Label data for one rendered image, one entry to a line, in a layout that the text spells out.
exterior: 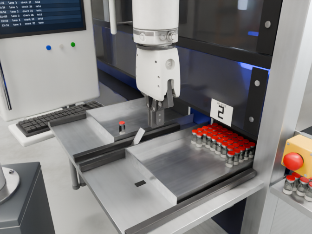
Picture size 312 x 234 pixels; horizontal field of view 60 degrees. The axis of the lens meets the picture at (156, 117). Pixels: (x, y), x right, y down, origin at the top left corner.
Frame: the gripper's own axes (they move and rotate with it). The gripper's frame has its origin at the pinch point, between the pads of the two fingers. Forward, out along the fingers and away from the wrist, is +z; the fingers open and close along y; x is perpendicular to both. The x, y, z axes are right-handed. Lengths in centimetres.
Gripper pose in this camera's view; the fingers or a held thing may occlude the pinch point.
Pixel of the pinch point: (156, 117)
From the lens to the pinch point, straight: 58.5
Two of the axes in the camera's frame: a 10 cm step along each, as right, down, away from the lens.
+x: -8.4, 2.4, -5.0
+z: 0.0, 9.1, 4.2
